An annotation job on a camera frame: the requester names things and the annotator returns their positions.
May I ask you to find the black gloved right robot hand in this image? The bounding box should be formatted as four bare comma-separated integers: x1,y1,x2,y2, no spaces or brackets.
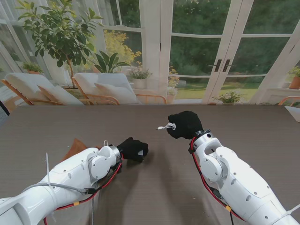
167,111,204,140

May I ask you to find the printed sunroom backdrop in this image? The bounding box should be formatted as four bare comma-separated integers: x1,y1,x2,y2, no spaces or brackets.
0,0,300,106

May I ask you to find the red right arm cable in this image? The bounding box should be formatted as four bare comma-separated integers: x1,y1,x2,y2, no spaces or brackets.
189,137,247,222

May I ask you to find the red left arm cable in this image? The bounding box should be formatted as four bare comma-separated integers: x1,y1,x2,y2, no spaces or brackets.
43,153,124,225

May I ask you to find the dark object at table edge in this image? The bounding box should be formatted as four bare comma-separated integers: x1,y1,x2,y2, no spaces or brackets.
0,100,10,125

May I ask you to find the light grey plug cable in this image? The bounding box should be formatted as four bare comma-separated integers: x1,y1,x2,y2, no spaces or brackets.
22,182,91,195

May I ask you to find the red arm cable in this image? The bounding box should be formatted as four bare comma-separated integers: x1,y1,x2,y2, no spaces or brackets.
189,137,247,222
43,153,124,225

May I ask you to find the white paper sheet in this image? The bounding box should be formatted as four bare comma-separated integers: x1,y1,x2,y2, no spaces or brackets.
284,105,300,123

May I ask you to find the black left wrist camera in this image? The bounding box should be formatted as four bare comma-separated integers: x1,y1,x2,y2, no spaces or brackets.
109,163,123,176

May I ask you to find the dark braided hanging cable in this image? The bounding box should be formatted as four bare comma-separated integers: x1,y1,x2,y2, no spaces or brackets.
90,193,95,225

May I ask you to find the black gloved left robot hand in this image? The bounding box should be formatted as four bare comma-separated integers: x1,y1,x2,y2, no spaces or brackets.
116,137,149,164

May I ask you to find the white charging cable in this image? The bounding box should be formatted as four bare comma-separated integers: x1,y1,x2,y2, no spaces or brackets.
156,122,177,131

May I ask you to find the brown drawstring bag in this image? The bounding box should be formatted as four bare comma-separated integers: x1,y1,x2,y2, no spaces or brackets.
60,138,110,163

